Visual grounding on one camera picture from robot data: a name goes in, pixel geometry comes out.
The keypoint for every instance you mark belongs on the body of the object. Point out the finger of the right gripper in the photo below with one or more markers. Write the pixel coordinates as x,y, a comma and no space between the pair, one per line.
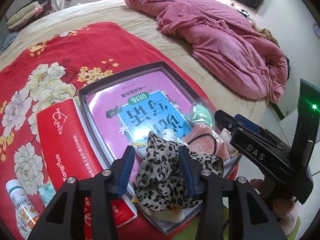
248,123

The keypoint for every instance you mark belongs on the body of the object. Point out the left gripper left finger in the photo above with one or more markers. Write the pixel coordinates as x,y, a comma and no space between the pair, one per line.
64,216

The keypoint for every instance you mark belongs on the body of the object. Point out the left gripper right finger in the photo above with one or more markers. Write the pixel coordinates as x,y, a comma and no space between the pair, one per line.
249,217

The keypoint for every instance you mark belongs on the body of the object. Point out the green floral tissue pack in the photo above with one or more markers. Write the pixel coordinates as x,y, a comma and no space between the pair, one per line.
47,192

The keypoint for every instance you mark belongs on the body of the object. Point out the green item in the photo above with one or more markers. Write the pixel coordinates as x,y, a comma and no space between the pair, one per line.
201,114

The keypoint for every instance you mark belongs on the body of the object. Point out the leopard print cloth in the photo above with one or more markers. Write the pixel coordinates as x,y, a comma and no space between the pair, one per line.
159,184

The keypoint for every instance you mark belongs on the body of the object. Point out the small white tissue pack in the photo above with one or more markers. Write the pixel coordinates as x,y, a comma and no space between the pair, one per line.
168,135

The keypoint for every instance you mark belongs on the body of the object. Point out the plush bear pink dress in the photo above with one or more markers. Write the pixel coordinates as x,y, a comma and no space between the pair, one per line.
230,142

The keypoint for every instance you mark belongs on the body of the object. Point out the plush bear purple dress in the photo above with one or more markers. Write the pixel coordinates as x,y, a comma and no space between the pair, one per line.
172,216

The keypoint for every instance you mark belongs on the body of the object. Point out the person's left hand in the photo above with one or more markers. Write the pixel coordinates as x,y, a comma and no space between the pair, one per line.
280,201

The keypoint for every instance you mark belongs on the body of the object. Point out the white supplement bottle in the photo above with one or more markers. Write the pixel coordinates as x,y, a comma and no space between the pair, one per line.
26,213

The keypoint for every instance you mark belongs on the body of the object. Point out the white cabinet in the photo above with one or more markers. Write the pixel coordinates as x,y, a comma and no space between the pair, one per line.
288,126

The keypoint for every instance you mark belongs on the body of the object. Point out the red tissue pack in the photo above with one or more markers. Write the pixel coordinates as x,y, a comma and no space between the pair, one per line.
68,153

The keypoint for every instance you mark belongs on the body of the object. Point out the pink quilted duvet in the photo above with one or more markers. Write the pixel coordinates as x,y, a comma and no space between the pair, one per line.
224,42

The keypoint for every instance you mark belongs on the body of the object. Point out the dark shallow box tray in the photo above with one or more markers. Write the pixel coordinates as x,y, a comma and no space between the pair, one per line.
122,109

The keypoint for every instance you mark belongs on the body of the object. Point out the brown clothes pile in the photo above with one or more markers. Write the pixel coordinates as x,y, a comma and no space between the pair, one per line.
265,33

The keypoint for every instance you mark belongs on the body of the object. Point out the pink book in tray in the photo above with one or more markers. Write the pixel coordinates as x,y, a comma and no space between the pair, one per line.
125,107

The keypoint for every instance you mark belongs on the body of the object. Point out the red floral blanket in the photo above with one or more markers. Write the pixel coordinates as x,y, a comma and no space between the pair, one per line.
47,73

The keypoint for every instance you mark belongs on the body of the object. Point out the blue patterned pillow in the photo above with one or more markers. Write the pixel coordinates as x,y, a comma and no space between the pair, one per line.
8,41

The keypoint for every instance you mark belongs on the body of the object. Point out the folded blankets stack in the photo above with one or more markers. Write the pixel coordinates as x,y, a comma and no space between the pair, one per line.
29,13

